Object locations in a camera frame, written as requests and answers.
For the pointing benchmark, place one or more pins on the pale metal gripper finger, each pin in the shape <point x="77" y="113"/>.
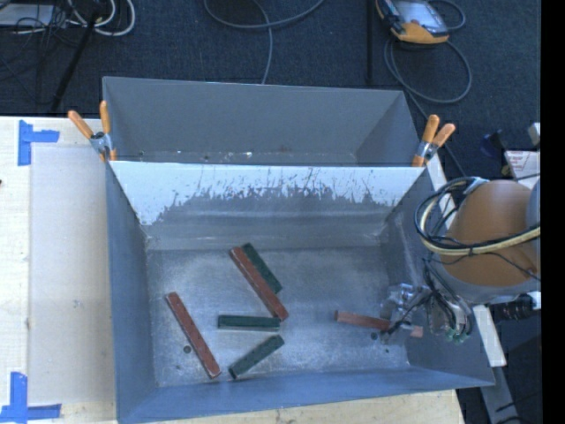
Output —
<point x="393" y="335"/>
<point x="388" y="305"/>

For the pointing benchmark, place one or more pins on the red-brown block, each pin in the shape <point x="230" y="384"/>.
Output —
<point x="193" y="335"/>
<point x="359" y="320"/>
<point x="259" y="284"/>

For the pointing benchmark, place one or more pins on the grey metal bin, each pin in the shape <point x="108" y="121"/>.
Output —
<point x="309" y="281"/>

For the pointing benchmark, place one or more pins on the dark green flat block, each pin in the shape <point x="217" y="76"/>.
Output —
<point x="248" y="322"/>
<point x="256" y="356"/>
<point x="265" y="267"/>

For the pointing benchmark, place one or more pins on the black cylinder on white bracket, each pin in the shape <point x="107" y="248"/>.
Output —
<point x="518" y="311"/>

